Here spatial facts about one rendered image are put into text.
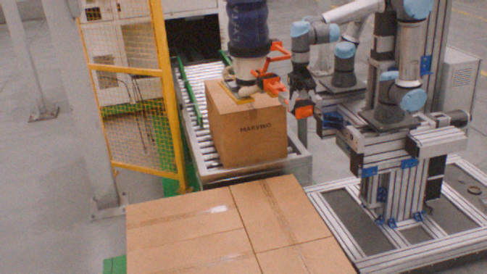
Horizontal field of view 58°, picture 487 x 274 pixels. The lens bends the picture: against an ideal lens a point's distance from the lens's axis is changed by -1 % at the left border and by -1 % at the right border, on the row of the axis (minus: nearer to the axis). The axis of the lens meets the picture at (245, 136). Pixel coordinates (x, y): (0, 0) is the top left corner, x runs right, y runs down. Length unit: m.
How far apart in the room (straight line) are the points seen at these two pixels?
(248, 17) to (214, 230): 1.08
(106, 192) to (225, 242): 1.47
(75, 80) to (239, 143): 1.18
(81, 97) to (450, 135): 2.25
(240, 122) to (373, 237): 1.04
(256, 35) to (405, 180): 1.23
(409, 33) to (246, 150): 1.22
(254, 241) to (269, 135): 0.74
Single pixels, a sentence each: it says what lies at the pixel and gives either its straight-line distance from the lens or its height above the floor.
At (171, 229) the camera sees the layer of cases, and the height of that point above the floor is 0.54.
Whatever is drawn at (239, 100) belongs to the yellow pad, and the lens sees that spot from 2.25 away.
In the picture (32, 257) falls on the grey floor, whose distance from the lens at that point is 3.40.
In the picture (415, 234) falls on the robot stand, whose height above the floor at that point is 0.21.
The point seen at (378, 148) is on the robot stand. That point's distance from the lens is 2.26.
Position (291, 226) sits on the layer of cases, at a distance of 2.32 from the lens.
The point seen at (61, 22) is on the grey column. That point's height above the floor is 1.45.
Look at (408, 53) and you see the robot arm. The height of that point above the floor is 1.42.
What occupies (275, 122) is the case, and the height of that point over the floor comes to 0.84.
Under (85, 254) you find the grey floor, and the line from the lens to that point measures 3.25.
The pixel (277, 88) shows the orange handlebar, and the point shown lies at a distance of 2.04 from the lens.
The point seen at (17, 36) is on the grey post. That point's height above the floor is 0.94.
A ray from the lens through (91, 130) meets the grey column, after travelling 3.25.
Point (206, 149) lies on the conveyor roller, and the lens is 3.02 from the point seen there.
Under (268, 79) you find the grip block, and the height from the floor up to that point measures 1.27.
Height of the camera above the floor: 2.02
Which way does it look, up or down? 28 degrees down
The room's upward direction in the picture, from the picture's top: 4 degrees counter-clockwise
